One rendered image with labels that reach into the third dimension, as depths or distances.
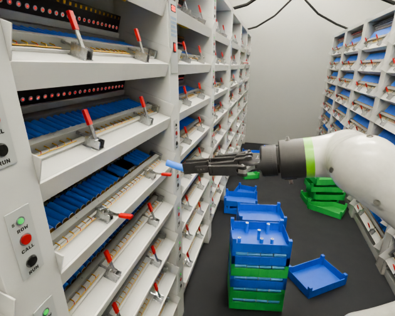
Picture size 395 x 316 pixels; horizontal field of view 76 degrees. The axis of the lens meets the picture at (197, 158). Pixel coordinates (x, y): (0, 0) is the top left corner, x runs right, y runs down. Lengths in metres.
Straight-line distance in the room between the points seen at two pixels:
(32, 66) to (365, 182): 0.55
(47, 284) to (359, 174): 0.56
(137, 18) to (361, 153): 0.82
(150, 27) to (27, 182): 0.69
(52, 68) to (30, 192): 0.21
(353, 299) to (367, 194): 1.51
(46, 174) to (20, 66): 0.18
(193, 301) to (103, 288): 0.99
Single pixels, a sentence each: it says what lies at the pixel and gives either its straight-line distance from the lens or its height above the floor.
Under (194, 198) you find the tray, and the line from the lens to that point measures 1.55.
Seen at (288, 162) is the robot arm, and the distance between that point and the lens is 0.59.
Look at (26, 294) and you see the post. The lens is 0.55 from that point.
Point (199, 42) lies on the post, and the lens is 1.67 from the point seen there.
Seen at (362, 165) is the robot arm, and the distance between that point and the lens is 0.47.
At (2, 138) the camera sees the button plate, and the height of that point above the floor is 1.21.
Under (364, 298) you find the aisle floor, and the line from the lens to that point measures 2.00.
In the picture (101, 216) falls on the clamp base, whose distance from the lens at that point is 0.70.
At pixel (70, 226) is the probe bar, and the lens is 0.65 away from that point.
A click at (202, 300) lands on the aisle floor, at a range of 1.73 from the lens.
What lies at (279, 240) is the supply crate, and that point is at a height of 0.40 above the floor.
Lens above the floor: 1.31
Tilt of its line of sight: 20 degrees down
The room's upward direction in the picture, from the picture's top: straight up
